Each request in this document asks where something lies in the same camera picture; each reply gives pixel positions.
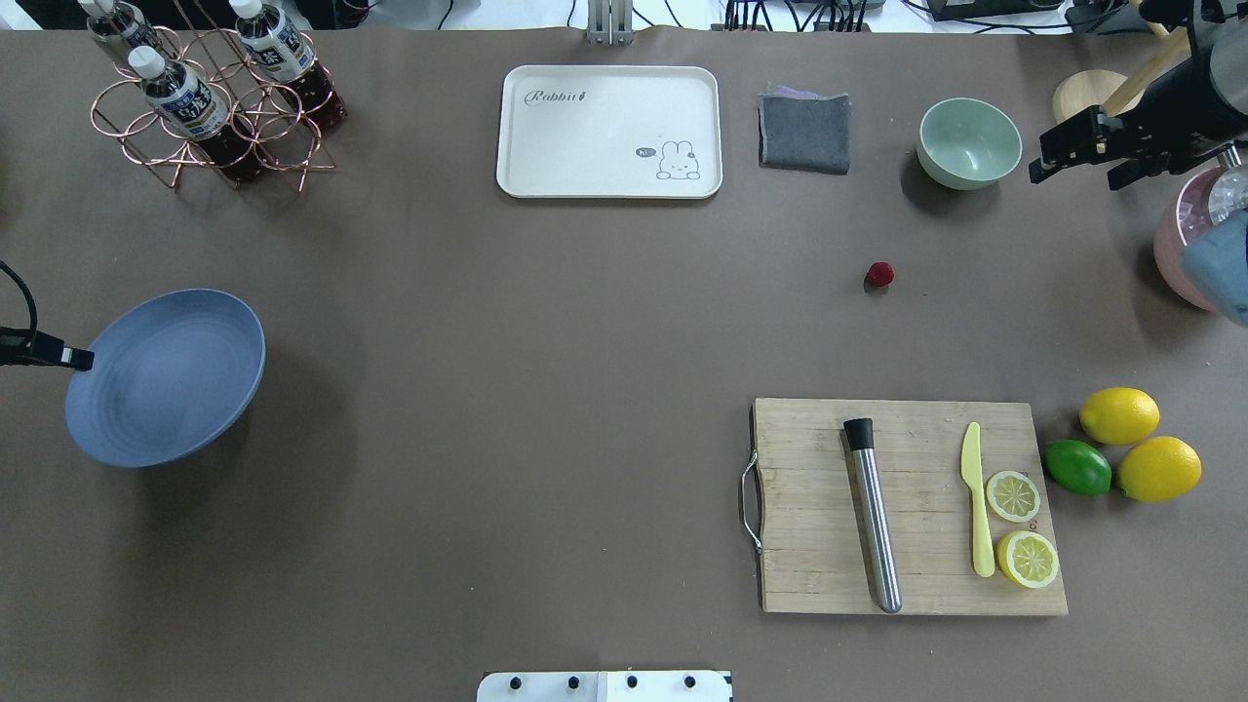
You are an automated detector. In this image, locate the steel muddler black tip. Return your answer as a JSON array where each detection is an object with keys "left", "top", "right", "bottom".
[{"left": 842, "top": 417, "right": 902, "bottom": 615}]

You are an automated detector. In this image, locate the lower yellow lemon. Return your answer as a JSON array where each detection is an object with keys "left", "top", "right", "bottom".
[{"left": 1117, "top": 436, "right": 1203, "bottom": 502}]

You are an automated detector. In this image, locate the red strawberry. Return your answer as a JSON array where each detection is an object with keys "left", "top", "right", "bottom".
[{"left": 864, "top": 261, "right": 896, "bottom": 289}]

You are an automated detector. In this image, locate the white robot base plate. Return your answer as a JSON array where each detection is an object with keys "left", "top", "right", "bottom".
[{"left": 475, "top": 668, "right": 734, "bottom": 701}]

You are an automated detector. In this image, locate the blue round plate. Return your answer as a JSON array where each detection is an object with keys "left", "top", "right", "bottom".
[{"left": 65, "top": 289, "right": 266, "bottom": 468}]

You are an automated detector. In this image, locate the yellow lemon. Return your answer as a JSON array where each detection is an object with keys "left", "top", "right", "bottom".
[
  {"left": 1078, "top": 387, "right": 1159, "bottom": 446},
  {"left": 1117, "top": 436, "right": 1203, "bottom": 502}
]

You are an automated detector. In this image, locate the green lime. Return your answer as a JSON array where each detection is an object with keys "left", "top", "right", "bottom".
[{"left": 1043, "top": 438, "right": 1113, "bottom": 496}]

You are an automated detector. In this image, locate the tea bottle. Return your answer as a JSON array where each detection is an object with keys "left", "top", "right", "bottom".
[
  {"left": 129, "top": 46, "right": 266, "bottom": 182},
  {"left": 77, "top": 0, "right": 173, "bottom": 71},
  {"left": 230, "top": 1, "right": 347, "bottom": 132}
]

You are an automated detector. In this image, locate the upper lemon half slice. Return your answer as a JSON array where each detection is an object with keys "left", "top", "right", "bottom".
[{"left": 985, "top": 470, "right": 1041, "bottom": 523}]

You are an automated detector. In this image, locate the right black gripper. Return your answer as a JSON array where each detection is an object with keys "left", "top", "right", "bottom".
[{"left": 1030, "top": 57, "right": 1234, "bottom": 191}]

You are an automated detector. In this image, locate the back left tea bottle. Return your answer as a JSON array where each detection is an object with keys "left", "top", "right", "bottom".
[{"left": 77, "top": 0, "right": 173, "bottom": 71}]

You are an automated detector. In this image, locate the wooden cup tree stand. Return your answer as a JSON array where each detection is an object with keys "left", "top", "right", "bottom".
[{"left": 1051, "top": 1, "right": 1191, "bottom": 122}]

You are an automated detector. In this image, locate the upper yellow lemon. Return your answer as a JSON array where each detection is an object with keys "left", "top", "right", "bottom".
[{"left": 1078, "top": 387, "right": 1159, "bottom": 446}]

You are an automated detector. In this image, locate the mint green bowl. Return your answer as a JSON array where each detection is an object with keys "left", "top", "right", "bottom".
[{"left": 916, "top": 97, "right": 1025, "bottom": 191}]

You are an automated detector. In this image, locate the grey folded cloth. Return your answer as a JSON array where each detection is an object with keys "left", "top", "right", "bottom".
[{"left": 758, "top": 85, "right": 852, "bottom": 175}]

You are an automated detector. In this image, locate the lemon half slice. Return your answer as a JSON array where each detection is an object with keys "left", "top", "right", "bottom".
[
  {"left": 985, "top": 470, "right": 1041, "bottom": 523},
  {"left": 995, "top": 530, "right": 1060, "bottom": 588}
]

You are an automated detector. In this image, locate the yellow plastic knife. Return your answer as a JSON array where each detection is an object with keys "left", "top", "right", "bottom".
[{"left": 958, "top": 421, "right": 995, "bottom": 578}]

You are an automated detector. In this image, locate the wooden cutting board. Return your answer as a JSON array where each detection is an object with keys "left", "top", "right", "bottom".
[{"left": 753, "top": 397, "right": 1067, "bottom": 617}]

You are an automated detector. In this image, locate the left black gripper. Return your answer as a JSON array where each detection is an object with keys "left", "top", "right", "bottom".
[{"left": 1, "top": 330, "right": 95, "bottom": 371}]

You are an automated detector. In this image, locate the pink ice bowl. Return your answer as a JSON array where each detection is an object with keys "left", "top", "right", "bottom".
[{"left": 1153, "top": 166, "right": 1226, "bottom": 312}]

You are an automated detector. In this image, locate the copper wire bottle rack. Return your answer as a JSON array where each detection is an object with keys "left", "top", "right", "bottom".
[{"left": 82, "top": 1, "right": 347, "bottom": 190}]

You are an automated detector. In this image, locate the front tea bottle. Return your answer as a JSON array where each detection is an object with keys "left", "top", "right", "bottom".
[{"left": 129, "top": 46, "right": 266, "bottom": 182}]

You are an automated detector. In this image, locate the cream rabbit tray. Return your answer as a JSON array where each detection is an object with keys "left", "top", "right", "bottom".
[{"left": 495, "top": 65, "right": 723, "bottom": 200}]

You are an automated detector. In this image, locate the lower lemon half slice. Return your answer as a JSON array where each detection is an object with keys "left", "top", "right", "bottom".
[{"left": 995, "top": 530, "right": 1060, "bottom": 588}]

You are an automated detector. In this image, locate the back right tea bottle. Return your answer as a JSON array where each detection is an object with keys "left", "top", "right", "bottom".
[{"left": 230, "top": 1, "right": 347, "bottom": 132}]

